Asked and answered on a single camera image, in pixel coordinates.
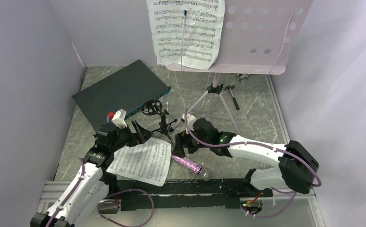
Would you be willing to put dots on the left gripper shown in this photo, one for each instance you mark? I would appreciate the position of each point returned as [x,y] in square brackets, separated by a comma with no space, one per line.
[141,135]

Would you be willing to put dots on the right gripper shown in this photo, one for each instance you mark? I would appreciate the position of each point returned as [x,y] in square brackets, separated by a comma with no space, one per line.
[183,138]

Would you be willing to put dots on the sheet music page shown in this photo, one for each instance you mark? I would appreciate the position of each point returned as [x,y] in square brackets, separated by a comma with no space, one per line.
[186,32]
[148,162]

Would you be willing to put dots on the sheet music top page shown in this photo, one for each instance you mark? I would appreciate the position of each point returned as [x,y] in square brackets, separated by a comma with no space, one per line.
[186,32]

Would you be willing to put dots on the lilac perforated music stand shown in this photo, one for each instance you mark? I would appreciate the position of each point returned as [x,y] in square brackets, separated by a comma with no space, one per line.
[257,39]

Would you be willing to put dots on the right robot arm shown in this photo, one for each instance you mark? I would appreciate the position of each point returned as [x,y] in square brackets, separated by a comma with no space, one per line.
[291,164]

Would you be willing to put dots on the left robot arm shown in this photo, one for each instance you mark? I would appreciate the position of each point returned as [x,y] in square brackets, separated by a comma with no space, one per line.
[92,183]

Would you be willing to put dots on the purple glitter microphone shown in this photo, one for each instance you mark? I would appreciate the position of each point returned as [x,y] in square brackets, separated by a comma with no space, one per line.
[204,173]

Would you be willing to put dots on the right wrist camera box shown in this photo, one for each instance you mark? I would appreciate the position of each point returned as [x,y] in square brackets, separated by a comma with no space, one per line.
[189,120]

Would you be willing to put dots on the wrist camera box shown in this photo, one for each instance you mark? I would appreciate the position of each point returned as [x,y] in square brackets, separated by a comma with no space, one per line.
[189,120]
[117,118]

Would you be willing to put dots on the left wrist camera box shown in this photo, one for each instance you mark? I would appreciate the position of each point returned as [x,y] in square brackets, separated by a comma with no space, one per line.
[117,118]

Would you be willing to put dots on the black network switch box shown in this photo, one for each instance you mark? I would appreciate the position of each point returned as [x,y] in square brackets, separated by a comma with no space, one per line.
[128,88]

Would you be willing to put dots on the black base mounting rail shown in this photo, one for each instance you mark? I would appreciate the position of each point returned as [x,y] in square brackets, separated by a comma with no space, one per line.
[185,193]

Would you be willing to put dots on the black handled hammer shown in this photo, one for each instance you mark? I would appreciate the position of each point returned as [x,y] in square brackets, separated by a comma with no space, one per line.
[230,88]

